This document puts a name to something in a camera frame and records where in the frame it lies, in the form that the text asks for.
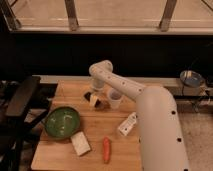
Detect black eraser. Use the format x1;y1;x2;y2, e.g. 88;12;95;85
84;92;105;109

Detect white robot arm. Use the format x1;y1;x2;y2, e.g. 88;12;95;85
89;60;191;171

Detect white sponge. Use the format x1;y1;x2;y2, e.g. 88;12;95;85
71;132;91;156

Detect wooden cutting board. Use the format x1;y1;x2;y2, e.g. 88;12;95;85
31;81;142;171

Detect green bowl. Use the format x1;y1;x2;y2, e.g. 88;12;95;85
44;106;80;140

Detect white plastic bottle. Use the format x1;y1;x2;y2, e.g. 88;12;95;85
118;112;137;136

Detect orange carrot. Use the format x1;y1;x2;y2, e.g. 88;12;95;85
102;137;111;163

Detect black chair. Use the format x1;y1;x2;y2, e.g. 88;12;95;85
0;76;51;171

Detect metal bowl with blue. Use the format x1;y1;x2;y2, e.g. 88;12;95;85
180;70;204;88

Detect metal window frame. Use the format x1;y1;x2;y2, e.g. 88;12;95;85
0;0;213;35

